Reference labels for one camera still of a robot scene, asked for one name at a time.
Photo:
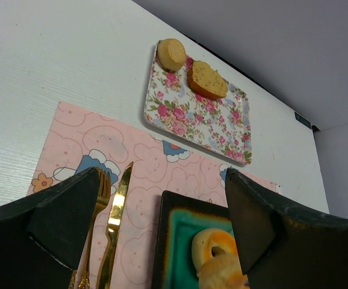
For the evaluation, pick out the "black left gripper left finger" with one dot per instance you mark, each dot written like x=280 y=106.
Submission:
x=42 y=235

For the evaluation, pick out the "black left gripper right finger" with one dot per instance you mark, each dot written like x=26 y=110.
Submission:
x=284 y=244

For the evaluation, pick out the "small golden bun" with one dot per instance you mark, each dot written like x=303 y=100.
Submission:
x=222 y=271

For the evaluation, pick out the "orange ring doughnut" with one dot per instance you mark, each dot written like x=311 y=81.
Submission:
x=213 y=249

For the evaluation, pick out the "seeded bread slice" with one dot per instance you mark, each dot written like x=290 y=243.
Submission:
x=205 y=81

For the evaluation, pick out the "gold fork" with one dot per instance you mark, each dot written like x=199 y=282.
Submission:
x=102 y=202

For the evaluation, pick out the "gold knife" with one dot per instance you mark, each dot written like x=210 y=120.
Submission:
x=113 y=228

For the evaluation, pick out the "teal square plate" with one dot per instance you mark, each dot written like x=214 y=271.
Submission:
x=181 y=218

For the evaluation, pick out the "pink bunny placemat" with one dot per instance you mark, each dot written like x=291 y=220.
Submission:
x=79 y=139

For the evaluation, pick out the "right corner label sticker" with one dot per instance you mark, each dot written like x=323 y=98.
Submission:
x=302 y=120

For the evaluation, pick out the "floral serving tray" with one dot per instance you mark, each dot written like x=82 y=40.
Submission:
x=221 y=126

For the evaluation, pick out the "round pale bun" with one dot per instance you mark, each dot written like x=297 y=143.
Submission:
x=172 y=54

